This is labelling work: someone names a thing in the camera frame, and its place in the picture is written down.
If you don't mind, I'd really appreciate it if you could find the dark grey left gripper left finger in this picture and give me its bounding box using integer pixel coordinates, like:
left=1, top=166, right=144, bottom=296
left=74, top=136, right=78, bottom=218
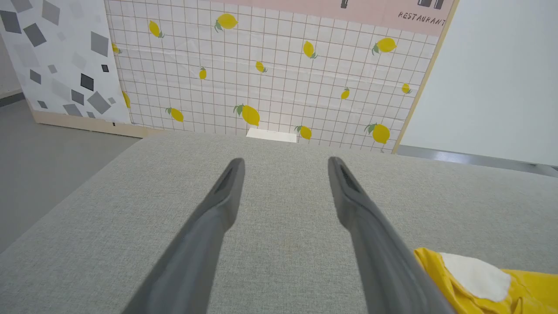
left=122, top=157, right=246, bottom=314

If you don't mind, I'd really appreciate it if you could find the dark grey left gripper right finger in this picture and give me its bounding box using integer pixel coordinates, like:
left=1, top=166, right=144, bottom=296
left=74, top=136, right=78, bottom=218
left=328, top=156, right=455, bottom=314

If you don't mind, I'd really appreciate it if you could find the yellow cartoon face garment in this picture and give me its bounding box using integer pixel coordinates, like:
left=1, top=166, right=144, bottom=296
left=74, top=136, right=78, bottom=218
left=413, top=247, right=558, bottom=314

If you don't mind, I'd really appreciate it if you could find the grey fabric sofa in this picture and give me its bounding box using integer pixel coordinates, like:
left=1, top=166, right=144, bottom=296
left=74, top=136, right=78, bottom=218
left=0, top=131, right=558, bottom=314

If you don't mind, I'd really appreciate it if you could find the white box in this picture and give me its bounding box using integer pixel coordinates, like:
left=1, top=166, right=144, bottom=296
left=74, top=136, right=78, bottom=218
left=246, top=128, right=298, bottom=143

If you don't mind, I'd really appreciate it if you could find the white partition board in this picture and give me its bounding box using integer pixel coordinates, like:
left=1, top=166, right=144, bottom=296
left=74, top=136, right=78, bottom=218
left=399, top=0, right=558, bottom=166

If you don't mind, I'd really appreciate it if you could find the lemon print partition panel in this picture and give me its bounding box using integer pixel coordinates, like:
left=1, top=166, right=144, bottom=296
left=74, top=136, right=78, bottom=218
left=104, top=0, right=458, bottom=154

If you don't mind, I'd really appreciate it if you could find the grey squares partition panel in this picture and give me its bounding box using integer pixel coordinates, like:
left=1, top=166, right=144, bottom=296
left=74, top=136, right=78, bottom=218
left=0, top=0, right=131, bottom=127

